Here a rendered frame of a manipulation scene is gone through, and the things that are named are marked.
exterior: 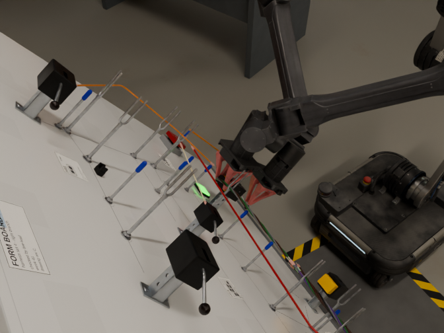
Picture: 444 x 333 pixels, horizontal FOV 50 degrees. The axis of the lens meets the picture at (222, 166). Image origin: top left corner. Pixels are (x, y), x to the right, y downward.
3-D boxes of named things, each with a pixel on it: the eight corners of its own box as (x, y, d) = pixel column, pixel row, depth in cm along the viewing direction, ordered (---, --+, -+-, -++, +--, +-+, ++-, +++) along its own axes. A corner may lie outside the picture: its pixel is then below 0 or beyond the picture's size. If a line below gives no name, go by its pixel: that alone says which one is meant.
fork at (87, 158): (88, 158, 81) (145, 98, 79) (92, 164, 80) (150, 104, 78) (80, 154, 80) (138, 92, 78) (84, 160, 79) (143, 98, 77)
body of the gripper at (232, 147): (238, 172, 109) (254, 146, 106) (215, 145, 115) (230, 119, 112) (258, 173, 114) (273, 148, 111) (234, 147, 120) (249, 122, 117)
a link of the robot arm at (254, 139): (302, 131, 111) (291, 96, 108) (301, 149, 101) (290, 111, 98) (252, 143, 114) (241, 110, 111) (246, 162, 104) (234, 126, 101)
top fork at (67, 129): (62, 125, 83) (117, 66, 81) (71, 131, 84) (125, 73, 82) (61, 130, 82) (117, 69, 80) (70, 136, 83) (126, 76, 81)
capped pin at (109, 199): (112, 202, 75) (150, 163, 73) (111, 205, 73) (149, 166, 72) (104, 195, 74) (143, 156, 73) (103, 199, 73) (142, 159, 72)
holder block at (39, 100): (13, 128, 68) (55, 82, 66) (14, 98, 77) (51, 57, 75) (41, 146, 70) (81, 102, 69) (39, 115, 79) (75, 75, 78)
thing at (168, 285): (154, 341, 54) (211, 288, 52) (137, 273, 63) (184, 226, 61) (183, 353, 56) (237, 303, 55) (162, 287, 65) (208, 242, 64)
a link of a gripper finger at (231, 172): (219, 195, 113) (238, 164, 109) (204, 176, 118) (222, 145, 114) (238, 195, 118) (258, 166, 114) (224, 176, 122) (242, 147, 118)
